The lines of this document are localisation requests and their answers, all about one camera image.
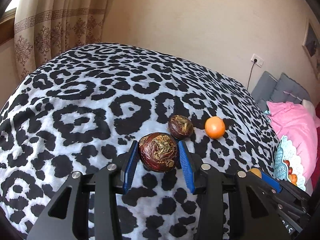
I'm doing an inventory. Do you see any small orange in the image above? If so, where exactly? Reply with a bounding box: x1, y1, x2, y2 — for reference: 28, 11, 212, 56
288, 173, 298, 185
204, 116, 226, 139

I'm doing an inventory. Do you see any dark brown passion fruit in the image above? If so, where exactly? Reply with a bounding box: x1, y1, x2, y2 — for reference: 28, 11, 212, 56
139, 132, 178, 172
168, 115, 194, 140

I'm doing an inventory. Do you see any light blue lattice basket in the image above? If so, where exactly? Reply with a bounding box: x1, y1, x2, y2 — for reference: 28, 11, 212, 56
274, 135, 306, 191

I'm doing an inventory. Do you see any pink quilt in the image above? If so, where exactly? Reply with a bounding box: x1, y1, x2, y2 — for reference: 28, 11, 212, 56
267, 101, 319, 180

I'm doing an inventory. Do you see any leopard print blanket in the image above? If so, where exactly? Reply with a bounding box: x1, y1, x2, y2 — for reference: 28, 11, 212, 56
1, 43, 279, 239

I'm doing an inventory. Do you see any white pillow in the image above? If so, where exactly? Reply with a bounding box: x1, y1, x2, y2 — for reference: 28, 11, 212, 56
302, 99, 316, 118

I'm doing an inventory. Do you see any grey cushion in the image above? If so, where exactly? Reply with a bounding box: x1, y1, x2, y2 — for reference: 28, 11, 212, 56
270, 73, 311, 104

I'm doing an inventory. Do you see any beige patterned curtain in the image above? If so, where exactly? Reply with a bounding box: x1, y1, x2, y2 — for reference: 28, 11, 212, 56
14, 0, 108, 79

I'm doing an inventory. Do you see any white wall socket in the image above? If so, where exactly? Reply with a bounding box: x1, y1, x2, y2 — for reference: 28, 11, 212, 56
251, 54, 264, 68

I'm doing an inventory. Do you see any black power cable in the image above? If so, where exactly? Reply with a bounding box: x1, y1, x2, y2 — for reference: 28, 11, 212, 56
247, 60, 258, 93

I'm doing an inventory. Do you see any framed wall picture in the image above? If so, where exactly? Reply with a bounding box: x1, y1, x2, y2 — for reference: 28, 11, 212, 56
302, 19, 319, 81

